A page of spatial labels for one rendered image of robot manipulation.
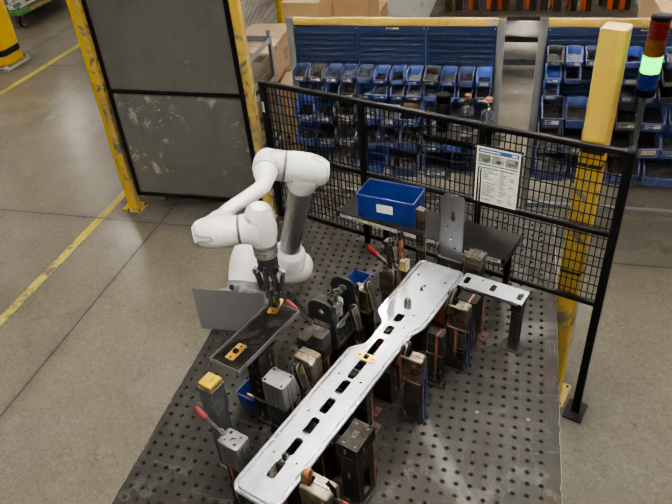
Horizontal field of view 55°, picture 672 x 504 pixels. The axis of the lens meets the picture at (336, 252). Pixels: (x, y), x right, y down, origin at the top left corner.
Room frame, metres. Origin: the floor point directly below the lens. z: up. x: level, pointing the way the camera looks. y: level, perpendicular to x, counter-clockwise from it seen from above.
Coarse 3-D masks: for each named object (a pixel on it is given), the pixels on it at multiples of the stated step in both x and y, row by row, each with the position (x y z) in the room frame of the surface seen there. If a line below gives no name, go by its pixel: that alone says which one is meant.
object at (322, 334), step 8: (312, 328) 1.90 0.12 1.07; (320, 328) 1.89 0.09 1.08; (320, 336) 1.85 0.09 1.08; (328, 336) 1.86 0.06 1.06; (320, 344) 1.84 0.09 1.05; (328, 344) 1.86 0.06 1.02; (320, 352) 1.84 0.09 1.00; (328, 352) 1.86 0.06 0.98; (328, 360) 1.87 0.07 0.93; (328, 368) 1.86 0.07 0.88
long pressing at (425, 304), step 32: (416, 288) 2.18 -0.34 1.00; (448, 288) 2.16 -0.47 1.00; (384, 320) 1.99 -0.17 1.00; (416, 320) 1.98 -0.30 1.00; (352, 352) 1.83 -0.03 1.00; (384, 352) 1.81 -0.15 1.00; (320, 384) 1.67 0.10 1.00; (352, 384) 1.66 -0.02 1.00; (288, 416) 1.53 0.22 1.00; (320, 416) 1.52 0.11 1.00; (320, 448) 1.39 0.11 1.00; (256, 480) 1.28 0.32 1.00; (288, 480) 1.27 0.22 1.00
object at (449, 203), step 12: (444, 204) 2.40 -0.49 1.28; (456, 204) 2.37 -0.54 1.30; (444, 216) 2.40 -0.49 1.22; (456, 216) 2.36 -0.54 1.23; (444, 228) 2.40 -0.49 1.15; (456, 228) 2.36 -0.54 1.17; (444, 240) 2.40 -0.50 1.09; (456, 240) 2.36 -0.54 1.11; (444, 252) 2.39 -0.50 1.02; (456, 252) 2.36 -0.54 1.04
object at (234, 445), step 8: (232, 432) 1.44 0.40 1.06; (224, 440) 1.41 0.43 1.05; (232, 440) 1.41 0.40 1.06; (240, 440) 1.40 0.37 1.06; (248, 440) 1.41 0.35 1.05; (224, 448) 1.39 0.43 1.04; (232, 448) 1.37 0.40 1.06; (240, 448) 1.38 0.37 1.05; (248, 448) 1.40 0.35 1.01; (224, 456) 1.40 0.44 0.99; (232, 456) 1.37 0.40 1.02; (240, 456) 1.37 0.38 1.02; (248, 456) 1.40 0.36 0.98; (232, 464) 1.38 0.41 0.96; (240, 464) 1.36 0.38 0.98; (232, 472) 1.40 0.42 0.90; (232, 480) 1.40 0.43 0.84; (232, 488) 1.40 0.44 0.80; (240, 496) 1.38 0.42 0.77
